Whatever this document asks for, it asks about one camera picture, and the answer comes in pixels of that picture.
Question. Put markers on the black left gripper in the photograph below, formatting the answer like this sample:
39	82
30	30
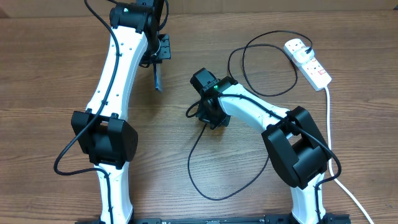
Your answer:
165	51

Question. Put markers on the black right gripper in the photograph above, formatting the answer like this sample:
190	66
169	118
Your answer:
203	116

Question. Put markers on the blue Galaxy smartphone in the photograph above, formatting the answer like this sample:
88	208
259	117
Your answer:
158	77

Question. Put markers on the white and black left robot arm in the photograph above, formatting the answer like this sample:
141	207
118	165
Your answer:
102	130

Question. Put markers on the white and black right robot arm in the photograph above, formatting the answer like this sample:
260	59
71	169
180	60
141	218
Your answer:
294	144

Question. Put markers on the white charger plug adapter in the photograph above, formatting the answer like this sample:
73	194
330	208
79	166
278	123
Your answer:
303	55

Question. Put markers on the white power strip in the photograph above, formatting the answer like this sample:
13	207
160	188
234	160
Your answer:
313	71

